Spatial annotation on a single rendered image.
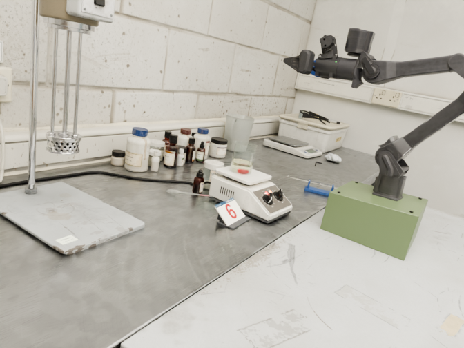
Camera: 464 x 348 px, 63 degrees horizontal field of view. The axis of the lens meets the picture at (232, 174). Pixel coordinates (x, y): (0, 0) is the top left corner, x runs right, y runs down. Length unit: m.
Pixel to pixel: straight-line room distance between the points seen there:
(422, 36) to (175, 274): 1.94
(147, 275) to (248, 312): 0.19
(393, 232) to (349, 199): 0.12
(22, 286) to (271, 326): 0.38
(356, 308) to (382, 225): 0.30
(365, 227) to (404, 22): 1.57
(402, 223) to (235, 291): 0.46
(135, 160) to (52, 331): 0.71
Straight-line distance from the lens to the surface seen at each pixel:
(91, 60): 1.24
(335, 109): 2.41
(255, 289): 0.70
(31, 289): 0.66
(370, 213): 0.98
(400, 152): 1.04
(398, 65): 1.06
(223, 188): 1.02
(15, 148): 1.11
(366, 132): 2.37
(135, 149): 1.19
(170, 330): 0.59
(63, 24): 0.78
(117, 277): 0.68
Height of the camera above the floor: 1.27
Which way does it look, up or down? 16 degrees down
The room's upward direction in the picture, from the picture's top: 10 degrees clockwise
